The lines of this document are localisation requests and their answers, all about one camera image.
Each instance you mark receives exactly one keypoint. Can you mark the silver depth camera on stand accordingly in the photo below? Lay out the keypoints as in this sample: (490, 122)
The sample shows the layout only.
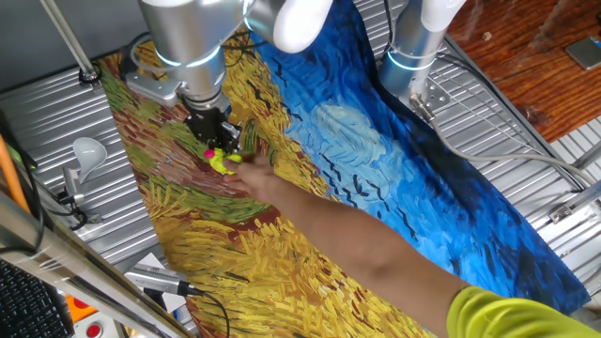
(155, 279)

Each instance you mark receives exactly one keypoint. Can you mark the person's bare forearm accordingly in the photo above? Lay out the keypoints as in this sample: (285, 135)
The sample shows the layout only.
(366, 249)

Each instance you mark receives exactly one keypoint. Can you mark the orange box red stop button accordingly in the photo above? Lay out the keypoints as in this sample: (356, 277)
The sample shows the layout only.
(77, 307)

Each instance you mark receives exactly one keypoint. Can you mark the metal corner bracket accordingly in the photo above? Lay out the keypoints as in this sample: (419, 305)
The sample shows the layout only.
(575, 204)

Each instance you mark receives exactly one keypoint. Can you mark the person's bare hand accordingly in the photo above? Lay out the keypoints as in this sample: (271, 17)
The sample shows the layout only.
(256, 180)

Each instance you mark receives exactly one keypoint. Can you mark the metal camera pole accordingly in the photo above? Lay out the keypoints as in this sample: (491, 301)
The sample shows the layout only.
(70, 42)

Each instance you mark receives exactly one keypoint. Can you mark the small wooden block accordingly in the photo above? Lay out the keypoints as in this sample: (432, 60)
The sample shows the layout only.
(486, 35)

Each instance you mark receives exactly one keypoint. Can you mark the lime green sleeve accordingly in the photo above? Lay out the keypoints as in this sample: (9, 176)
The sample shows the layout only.
(512, 317)

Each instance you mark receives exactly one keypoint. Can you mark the grey flat device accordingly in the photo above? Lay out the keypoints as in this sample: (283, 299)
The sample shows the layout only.
(586, 52)

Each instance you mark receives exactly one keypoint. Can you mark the grey box red stop button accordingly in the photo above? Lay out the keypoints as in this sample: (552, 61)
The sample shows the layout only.
(94, 328)

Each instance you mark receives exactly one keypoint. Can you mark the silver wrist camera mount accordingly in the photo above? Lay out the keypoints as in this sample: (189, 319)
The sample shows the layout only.
(152, 89)

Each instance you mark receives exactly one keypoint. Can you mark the black computer keyboard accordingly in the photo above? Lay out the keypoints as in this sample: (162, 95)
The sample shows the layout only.
(30, 305)

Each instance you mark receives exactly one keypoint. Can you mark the yellow toy with pink tip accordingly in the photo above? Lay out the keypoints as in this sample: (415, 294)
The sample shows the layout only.
(220, 162)

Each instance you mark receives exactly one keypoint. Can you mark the aluminium frame bar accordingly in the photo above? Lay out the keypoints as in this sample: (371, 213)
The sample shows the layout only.
(70, 263)

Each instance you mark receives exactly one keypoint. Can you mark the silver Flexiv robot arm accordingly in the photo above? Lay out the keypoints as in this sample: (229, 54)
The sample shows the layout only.
(197, 42)

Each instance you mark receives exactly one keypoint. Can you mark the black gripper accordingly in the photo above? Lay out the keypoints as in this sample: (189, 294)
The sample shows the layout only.
(206, 124)

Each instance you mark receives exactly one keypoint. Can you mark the Van Gogh painting print cloth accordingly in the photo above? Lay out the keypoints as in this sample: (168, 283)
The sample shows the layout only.
(357, 155)

